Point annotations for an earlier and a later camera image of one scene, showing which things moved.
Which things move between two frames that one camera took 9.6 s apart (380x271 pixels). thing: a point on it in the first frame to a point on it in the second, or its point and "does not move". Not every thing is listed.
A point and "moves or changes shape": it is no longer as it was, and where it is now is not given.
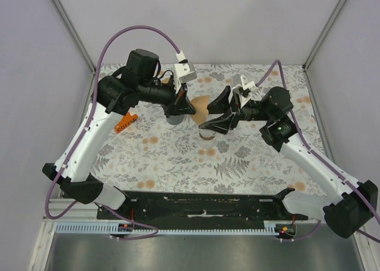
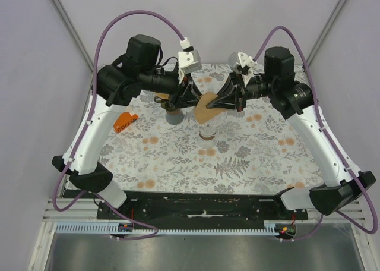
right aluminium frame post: [340, 3] does not move
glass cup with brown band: [207, 138] does not move
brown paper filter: [200, 104] moves or changes shape
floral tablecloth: [244, 114] does not move
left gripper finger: [184, 106] to [193, 96]
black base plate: [162, 208] does not move
